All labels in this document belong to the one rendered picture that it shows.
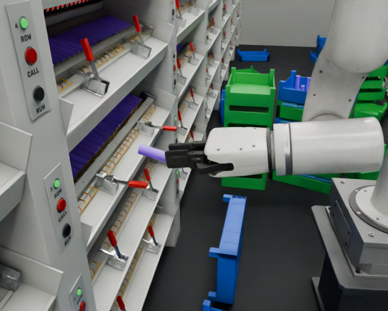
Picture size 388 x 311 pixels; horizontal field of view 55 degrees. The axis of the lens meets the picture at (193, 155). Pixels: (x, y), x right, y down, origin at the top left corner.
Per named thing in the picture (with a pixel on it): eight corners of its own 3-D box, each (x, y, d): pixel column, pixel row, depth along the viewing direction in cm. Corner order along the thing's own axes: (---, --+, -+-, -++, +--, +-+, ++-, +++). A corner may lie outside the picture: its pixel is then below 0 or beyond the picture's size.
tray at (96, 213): (166, 123, 114) (176, 96, 110) (79, 266, 62) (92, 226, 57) (105, 97, 114) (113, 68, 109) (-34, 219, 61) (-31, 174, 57)
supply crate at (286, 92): (358, 97, 164) (361, 79, 160) (350, 111, 148) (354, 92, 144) (290, 86, 176) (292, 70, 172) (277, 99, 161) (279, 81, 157)
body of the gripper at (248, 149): (274, 116, 63) (210, 121, 66) (276, 142, 54) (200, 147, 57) (277, 155, 67) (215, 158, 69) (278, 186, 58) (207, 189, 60)
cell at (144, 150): (139, 146, 64) (174, 158, 64) (142, 142, 65) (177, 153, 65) (136, 155, 65) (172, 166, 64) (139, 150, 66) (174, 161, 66)
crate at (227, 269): (242, 240, 141) (221, 237, 142) (246, 196, 131) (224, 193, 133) (233, 305, 115) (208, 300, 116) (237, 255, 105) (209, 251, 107)
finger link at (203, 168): (247, 153, 60) (223, 145, 64) (211, 174, 56) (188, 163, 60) (248, 160, 60) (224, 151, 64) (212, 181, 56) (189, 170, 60)
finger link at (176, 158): (203, 147, 62) (165, 150, 63) (200, 157, 59) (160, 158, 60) (206, 164, 63) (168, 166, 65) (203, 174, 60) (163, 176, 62)
